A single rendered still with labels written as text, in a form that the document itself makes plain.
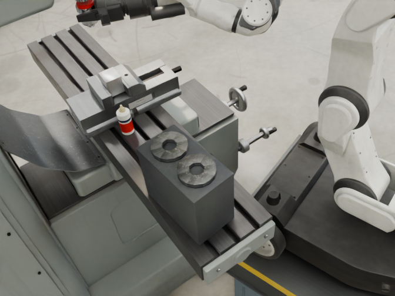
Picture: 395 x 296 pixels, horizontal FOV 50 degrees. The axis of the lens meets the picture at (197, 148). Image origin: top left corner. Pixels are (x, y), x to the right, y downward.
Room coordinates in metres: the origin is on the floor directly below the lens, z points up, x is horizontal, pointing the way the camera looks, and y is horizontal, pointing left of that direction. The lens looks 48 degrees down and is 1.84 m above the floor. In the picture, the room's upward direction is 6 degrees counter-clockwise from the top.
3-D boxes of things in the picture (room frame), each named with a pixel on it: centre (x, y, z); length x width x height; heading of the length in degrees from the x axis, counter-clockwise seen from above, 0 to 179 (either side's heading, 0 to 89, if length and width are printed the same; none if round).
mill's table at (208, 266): (1.03, 0.23, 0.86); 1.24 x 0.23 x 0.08; 31
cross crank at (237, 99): (1.34, -0.17, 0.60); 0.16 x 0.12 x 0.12; 121
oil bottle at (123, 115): (0.93, 0.21, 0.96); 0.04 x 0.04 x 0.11
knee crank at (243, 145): (1.23, -0.26, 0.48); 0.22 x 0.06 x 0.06; 121
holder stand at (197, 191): (0.63, 0.04, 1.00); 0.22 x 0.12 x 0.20; 36
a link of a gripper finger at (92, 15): (1.05, 0.26, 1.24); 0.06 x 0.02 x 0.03; 99
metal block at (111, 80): (1.05, 0.25, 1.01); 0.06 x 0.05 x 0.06; 28
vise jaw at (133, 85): (1.08, 0.20, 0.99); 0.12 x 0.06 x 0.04; 28
